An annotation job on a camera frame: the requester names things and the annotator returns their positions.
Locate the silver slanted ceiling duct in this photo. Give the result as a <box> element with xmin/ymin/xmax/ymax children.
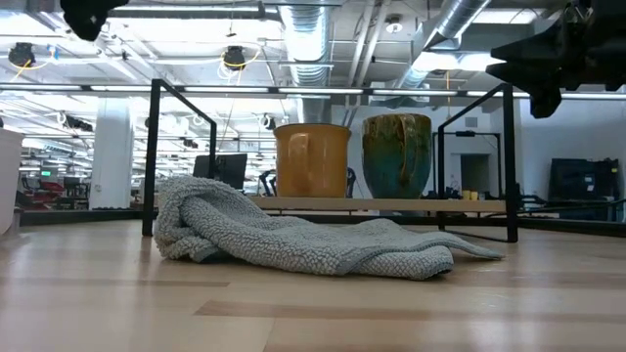
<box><xmin>394</xmin><ymin>0</ymin><xmax>492</xmax><ymax>90</ymax></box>

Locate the black aluminium table frame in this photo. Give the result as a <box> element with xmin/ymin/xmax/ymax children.
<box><xmin>18</xmin><ymin>207</ymin><xmax>626</xmax><ymax>239</ymax></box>

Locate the white ceramic mug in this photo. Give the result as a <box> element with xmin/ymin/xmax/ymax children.
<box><xmin>0</xmin><ymin>127</ymin><xmax>24</xmax><ymax>237</ymax></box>

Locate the black background computer monitor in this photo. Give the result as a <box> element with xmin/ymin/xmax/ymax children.
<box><xmin>193</xmin><ymin>153</ymin><xmax>248</xmax><ymax>192</ymax></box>

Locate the silver corrugated vertical duct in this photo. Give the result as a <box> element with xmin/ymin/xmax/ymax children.
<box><xmin>280</xmin><ymin>4</ymin><xmax>335</xmax><ymax>124</ymax></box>

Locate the grey knitted cloth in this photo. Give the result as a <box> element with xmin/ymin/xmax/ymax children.
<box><xmin>154</xmin><ymin>175</ymin><xmax>505</xmax><ymax>282</ymax></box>

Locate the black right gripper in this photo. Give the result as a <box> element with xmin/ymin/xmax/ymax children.
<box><xmin>485</xmin><ymin>0</ymin><xmax>626</xmax><ymax>120</ymax></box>

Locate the wooden shelf with black frame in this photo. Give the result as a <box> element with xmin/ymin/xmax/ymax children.
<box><xmin>141</xmin><ymin>78</ymin><xmax>519</xmax><ymax>244</ymax></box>

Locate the large black wall screen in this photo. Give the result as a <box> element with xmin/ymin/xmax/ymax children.
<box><xmin>549</xmin><ymin>156</ymin><xmax>620</xmax><ymax>202</ymax></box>

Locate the white building column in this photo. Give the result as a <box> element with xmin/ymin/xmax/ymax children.
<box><xmin>88</xmin><ymin>97</ymin><xmax>135</xmax><ymax>211</ymax></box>

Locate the amber glass mug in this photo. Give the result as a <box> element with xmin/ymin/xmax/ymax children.
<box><xmin>272</xmin><ymin>122</ymin><xmax>353</xmax><ymax>199</ymax></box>

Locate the black ceiling device yellow cable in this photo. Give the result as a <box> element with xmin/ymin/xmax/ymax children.
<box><xmin>8</xmin><ymin>41</ymin><xmax>36</xmax><ymax>68</ymax></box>
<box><xmin>222</xmin><ymin>45</ymin><xmax>248</xmax><ymax>70</ymax></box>

